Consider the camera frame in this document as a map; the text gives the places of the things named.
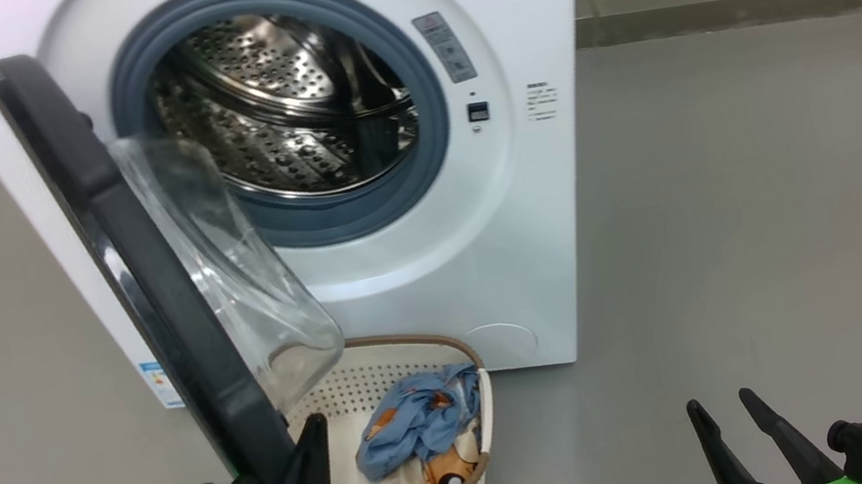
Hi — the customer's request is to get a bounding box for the white front-load washing machine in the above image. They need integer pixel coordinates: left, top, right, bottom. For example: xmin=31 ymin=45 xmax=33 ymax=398
xmin=0 ymin=0 xmax=653 ymax=466

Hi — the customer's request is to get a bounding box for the round dark washer door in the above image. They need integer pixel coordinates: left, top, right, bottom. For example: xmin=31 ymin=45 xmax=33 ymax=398
xmin=0 ymin=0 xmax=368 ymax=484

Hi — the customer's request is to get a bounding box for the blue energy label sticker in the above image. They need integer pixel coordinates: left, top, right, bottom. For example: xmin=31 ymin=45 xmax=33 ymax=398
xmin=138 ymin=356 xmax=186 ymax=414

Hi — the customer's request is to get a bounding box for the cream perforated laundry basket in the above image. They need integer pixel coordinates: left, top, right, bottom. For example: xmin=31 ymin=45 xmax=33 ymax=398
xmin=272 ymin=316 xmax=510 ymax=484

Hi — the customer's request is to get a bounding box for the blue patterned garment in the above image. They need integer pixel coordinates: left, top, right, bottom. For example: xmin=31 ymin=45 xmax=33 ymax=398
xmin=342 ymin=360 xmax=495 ymax=484

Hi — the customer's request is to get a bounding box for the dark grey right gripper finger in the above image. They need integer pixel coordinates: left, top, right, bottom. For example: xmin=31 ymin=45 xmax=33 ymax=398
xmin=686 ymin=389 xmax=774 ymax=484
xmin=738 ymin=374 xmax=847 ymax=484

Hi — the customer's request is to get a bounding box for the cream and orange garment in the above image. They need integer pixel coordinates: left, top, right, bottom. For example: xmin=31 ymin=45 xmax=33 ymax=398
xmin=369 ymin=424 xmax=492 ymax=484

